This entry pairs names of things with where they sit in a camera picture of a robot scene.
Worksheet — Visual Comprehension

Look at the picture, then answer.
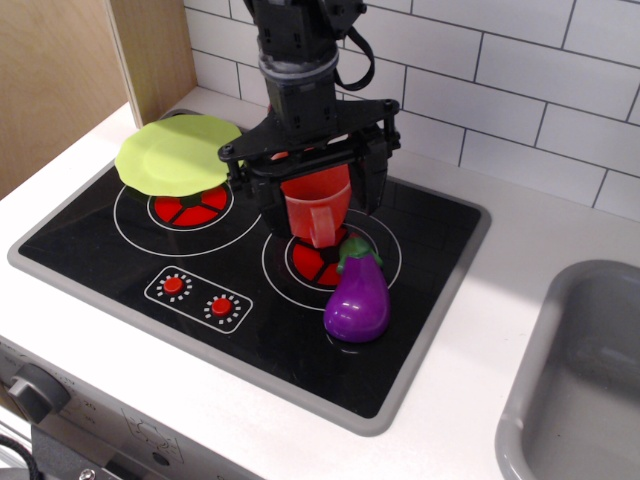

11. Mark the purple toy eggplant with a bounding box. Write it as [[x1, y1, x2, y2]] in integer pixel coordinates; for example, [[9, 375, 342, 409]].
[[323, 237, 391, 343]]

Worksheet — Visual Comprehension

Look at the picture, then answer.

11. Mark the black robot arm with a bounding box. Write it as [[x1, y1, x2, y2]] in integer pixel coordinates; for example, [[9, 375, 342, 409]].
[[218, 1, 400, 236]]

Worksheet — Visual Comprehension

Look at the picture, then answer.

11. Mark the grey oven knob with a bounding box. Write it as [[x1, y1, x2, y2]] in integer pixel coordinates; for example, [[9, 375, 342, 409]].
[[8, 364, 71, 424]]

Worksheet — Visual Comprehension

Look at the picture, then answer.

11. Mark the black toy stovetop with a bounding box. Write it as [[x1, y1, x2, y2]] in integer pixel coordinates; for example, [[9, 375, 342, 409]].
[[8, 167, 490, 436]]

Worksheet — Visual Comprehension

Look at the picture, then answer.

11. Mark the wooden side panel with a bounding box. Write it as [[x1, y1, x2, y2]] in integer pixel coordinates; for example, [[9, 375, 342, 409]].
[[1, 1, 196, 195]]

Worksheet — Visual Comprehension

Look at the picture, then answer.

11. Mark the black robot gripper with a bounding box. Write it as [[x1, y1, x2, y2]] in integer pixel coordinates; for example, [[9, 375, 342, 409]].
[[218, 75, 399, 237]]

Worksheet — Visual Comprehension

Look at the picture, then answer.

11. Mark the grey oven front panel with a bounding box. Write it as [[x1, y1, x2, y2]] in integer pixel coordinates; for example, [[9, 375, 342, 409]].
[[1, 341, 255, 479]]

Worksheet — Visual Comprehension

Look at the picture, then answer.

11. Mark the black cable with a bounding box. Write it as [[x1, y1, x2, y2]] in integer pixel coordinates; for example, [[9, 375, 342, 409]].
[[0, 433, 39, 480]]

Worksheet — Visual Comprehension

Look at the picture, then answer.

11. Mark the lime green plate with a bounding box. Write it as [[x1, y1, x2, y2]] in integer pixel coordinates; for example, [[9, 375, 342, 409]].
[[115, 114, 241, 197]]

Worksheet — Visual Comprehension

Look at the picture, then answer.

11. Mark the orange plastic cup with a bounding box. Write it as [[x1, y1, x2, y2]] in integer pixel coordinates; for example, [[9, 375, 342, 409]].
[[280, 165, 352, 249]]

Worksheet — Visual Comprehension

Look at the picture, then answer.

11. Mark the grey sink basin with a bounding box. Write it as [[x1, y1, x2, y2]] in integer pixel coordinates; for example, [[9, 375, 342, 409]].
[[495, 260, 639, 479]]

